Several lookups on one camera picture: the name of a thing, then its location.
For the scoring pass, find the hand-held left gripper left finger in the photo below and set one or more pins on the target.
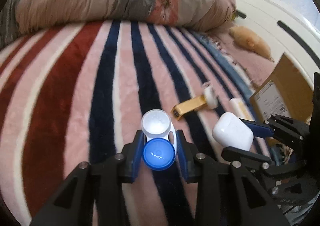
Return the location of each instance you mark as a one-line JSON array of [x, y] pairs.
[[135, 159]]

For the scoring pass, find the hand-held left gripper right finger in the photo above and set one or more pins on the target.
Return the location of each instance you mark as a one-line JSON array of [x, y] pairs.
[[183, 161]]

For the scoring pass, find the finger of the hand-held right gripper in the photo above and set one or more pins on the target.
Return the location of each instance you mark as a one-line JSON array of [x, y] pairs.
[[260, 130], [246, 156]]

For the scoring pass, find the white earbuds case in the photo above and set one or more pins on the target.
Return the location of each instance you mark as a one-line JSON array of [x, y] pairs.
[[232, 132]]

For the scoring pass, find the white and blue contact lens case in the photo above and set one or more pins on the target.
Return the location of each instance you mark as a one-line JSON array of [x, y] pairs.
[[158, 142]]

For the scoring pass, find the small white box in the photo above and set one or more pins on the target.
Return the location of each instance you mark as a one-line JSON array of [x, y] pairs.
[[240, 107]]

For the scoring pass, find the brown cardboard box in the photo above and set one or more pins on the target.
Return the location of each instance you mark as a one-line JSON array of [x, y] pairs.
[[277, 91]]

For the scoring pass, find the gold rectangular bar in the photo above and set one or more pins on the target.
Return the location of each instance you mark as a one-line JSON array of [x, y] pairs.
[[188, 106]]

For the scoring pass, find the white lipstick cap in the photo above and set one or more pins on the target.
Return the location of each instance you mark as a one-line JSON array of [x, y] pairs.
[[209, 97]]

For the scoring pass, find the pink fringed mat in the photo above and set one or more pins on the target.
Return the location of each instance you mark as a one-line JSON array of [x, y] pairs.
[[240, 56]]

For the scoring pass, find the striped plush blanket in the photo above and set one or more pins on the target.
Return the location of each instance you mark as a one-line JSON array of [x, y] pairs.
[[75, 96]]

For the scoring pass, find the orange plush toy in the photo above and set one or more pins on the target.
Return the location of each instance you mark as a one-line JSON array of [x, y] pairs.
[[252, 41]]

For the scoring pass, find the white furniture panel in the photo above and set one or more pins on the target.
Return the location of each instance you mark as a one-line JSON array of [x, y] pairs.
[[270, 11]]

